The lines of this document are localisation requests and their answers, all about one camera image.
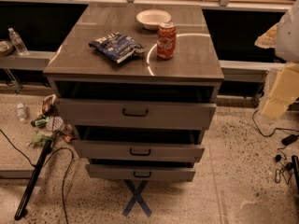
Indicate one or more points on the clear water bottle on ledge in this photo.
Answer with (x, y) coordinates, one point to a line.
(17, 42)

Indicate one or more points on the black rod on floor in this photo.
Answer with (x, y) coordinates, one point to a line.
(21, 210)

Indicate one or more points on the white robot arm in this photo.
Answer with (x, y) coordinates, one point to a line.
(282, 85)

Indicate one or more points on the green wrapper on floor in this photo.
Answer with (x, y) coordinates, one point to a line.
(39, 139)

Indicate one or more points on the white bowl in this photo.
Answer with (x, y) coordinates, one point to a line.
(152, 18)

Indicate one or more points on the brown snack bag on floor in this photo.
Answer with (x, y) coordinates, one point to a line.
(47, 106)

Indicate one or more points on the plastic bottle on floor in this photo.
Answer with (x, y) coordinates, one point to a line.
(21, 112)

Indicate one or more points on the top grey drawer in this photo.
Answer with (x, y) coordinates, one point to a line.
(134, 114)

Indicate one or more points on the bowl on left ledge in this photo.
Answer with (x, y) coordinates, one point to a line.
(6, 47)

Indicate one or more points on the grey drawer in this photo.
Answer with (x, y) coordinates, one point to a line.
(134, 114)
(140, 173)
(123, 151)

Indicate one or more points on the grey drawer cabinet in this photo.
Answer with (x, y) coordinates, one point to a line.
(193, 75)

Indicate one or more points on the blue chip bag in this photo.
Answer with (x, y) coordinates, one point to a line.
(118, 47)

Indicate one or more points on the blue tape cross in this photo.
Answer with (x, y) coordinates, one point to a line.
(136, 198)

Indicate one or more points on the bottom grey drawer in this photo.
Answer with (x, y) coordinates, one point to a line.
(140, 173)

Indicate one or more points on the red coke can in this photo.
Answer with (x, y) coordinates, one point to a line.
(166, 40)

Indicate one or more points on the black power adapter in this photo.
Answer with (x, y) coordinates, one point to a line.
(289, 139)

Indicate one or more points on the white cup on floor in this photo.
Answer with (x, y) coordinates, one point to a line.
(55, 124)

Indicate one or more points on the green can on floor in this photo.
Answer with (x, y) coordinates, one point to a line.
(40, 122)

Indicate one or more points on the middle grey drawer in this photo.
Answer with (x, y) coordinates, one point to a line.
(123, 151)

